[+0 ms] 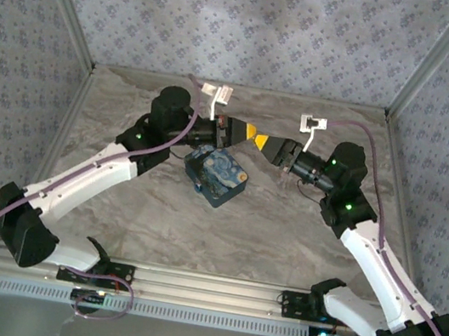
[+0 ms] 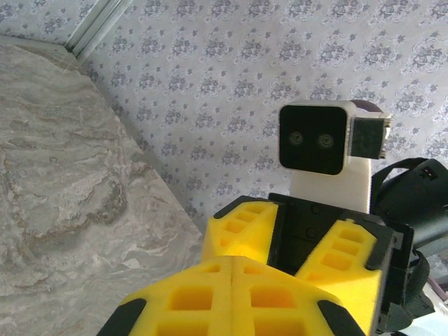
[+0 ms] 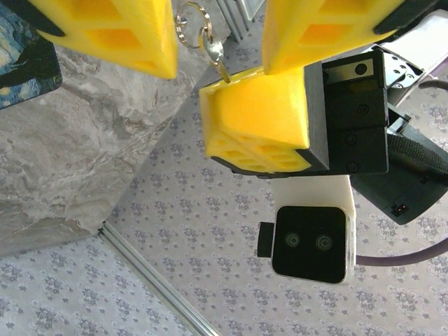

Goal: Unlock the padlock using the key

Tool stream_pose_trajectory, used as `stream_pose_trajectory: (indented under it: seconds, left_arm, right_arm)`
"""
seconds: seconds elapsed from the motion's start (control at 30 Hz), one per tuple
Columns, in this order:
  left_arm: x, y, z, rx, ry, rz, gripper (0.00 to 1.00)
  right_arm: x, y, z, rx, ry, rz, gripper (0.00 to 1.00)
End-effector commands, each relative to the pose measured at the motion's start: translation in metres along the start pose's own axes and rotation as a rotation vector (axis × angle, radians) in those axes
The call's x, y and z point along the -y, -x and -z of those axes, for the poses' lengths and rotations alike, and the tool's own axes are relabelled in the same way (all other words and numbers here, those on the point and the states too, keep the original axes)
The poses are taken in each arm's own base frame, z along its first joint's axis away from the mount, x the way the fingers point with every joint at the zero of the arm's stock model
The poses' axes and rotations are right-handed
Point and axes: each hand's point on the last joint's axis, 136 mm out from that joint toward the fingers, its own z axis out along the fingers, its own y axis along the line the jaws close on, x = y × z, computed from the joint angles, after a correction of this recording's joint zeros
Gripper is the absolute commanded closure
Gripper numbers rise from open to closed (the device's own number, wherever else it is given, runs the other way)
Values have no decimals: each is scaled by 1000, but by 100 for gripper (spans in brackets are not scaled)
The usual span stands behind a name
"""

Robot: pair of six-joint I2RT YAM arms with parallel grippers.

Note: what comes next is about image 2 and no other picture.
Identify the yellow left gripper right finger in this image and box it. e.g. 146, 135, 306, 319
231, 256, 365, 336

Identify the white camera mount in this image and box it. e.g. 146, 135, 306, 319
290, 157, 372, 214

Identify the black camera cable plug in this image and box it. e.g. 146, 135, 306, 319
349, 115, 393, 160

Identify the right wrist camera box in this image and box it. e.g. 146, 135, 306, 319
279, 100, 356, 176

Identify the aluminium frame post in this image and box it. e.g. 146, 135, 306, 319
64, 0, 124, 60

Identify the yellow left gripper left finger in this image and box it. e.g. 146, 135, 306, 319
101, 256, 232, 336

